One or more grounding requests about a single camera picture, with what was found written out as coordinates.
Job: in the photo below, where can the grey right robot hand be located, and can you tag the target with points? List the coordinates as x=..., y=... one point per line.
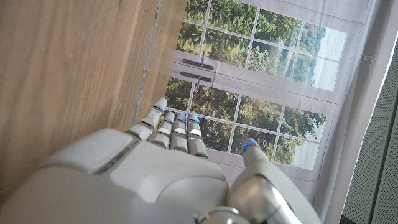
x=149, y=174

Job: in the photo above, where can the printed window backdrop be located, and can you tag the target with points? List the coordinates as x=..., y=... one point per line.
x=267, y=93

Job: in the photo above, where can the grey perforated panel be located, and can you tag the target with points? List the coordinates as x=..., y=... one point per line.
x=373, y=174

